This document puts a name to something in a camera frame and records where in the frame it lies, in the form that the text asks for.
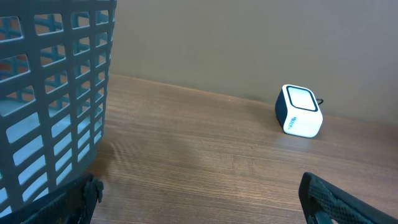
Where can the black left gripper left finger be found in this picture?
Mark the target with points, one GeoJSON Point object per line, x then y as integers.
{"type": "Point", "coordinates": [72, 203]}

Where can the white barcode scanner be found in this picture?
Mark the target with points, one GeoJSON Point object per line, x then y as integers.
{"type": "Point", "coordinates": [298, 111]}

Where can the grey plastic shopping basket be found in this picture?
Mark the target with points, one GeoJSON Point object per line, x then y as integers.
{"type": "Point", "coordinates": [55, 59]}

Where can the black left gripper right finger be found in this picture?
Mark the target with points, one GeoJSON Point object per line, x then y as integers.
{"type": "Point", "coordinates": [322, 202]}

